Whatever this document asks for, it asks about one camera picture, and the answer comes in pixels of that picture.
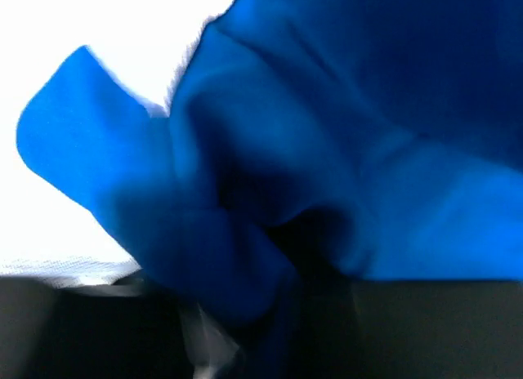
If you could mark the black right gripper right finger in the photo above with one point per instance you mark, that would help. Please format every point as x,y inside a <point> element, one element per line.
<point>440,329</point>

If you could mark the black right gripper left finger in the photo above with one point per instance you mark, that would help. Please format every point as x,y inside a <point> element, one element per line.
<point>110,331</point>

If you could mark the blue white red jacket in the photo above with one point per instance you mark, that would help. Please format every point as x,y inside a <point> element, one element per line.
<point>382,136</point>

